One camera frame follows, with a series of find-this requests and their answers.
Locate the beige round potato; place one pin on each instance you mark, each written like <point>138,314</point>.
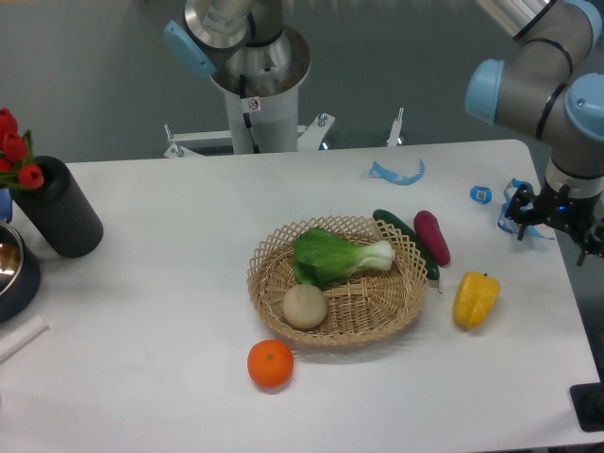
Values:
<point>304,306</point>

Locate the dark bowl with metal inside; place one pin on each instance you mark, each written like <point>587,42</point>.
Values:
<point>20,273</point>

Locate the purple sweet potato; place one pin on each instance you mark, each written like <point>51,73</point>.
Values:
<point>428,230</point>

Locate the white plastic bar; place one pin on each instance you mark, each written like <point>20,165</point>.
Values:
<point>24,334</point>

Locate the blue tape strip at gripper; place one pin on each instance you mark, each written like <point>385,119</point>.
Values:
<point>508,225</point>

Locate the red artificial tulips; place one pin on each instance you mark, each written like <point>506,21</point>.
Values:
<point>19,169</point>

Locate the black cylindrical vase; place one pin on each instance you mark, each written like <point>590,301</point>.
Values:
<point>61,211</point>

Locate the orange mandarin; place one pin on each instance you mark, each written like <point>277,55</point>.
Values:
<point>270,364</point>

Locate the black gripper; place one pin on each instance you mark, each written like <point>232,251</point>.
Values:
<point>557,209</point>

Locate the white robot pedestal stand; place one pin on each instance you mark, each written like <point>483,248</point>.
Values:
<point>268,125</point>

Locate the yellow bell pepper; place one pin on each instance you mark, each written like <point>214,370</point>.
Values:
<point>475,298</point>

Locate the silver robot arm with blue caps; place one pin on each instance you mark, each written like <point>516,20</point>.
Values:
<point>537,95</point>

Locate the green bok choy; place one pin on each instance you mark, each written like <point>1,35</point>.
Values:
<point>324,259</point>

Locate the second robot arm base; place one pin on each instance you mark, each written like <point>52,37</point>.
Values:
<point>243,46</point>

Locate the woven wicker basket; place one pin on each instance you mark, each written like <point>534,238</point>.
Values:
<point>366,308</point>

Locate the blue round sticker tag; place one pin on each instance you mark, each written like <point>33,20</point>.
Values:
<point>481,194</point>

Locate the blue object at left edge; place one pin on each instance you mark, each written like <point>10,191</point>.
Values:
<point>6,208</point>

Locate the black device at table corner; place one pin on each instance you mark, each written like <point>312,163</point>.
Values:
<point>588,404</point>

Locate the dark green cucumber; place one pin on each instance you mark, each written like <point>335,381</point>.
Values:
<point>433,271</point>

